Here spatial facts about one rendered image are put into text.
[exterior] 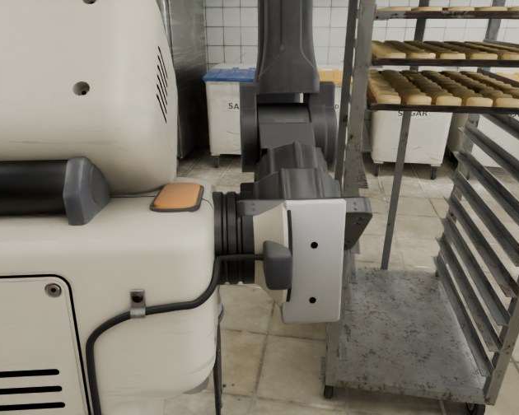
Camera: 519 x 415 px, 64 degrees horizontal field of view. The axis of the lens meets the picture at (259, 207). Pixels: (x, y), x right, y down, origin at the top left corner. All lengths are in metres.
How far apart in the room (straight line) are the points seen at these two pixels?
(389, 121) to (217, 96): 1.28
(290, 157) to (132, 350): 0.21
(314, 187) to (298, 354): 1.29
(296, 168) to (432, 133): 2.93
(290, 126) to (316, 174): 0.07
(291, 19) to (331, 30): 3.31
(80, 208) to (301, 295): 0.19
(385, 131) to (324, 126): 2.80
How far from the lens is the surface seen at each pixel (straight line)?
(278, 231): 0.33
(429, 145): 3.31
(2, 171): 0.31
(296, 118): 0.44
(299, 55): 0.45
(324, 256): 0.35
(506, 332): 1.30
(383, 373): 1.41
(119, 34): 0.32
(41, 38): 0.33
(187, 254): 0.27
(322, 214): 0.33
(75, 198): 0.28
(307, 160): 0.39
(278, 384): 1.53
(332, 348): 1.27
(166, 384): 0.32
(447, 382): 1.44
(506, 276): 1.29
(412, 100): 0.99
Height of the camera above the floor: 1.13
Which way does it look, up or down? 25 degrees down
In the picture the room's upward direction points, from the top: straight up
